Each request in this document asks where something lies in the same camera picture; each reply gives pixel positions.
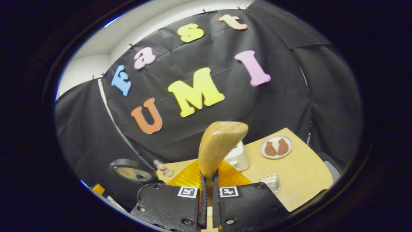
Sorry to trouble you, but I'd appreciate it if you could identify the dark grey rice cooker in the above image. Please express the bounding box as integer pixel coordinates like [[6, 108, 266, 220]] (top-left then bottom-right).
[[108, 159, 166, 211]]

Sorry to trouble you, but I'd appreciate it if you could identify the brown meat piece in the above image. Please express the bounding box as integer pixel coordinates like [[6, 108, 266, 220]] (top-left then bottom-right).
[[265, 141, 277, 157], [277, 139, 289, 156]]

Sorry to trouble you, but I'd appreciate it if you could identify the white round plate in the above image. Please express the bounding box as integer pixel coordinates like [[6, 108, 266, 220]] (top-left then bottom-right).
[[260, 135, 294, 160]]

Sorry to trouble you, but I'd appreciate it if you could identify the black backdrop cloth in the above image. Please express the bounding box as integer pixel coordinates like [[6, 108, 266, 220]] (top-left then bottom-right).
[[55, 0, 363, 210]]

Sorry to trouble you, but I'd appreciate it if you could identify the wooden spoon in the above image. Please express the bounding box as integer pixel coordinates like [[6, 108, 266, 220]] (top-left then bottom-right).
[[198, 121, 249, 207]]

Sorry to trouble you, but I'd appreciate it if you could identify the clear chopstick holder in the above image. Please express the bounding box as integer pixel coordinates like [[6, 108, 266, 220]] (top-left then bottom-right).
[[260, 173, 281, 195]]

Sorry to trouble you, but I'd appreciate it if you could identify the white toaster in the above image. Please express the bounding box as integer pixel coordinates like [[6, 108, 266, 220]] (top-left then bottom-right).
[[224, 141, 250, 172]]

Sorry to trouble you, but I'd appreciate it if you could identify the small clear plastic bottle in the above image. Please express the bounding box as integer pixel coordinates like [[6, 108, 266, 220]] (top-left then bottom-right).
[[153, 159, 174, 177]]

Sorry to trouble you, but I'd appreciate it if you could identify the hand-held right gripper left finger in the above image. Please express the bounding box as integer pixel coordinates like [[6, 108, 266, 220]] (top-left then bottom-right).
[[130, 159, 208, 232]]

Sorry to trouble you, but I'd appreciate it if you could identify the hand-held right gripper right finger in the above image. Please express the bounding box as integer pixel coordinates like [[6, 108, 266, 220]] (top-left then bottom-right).
[[211, 160, 290, 232]]

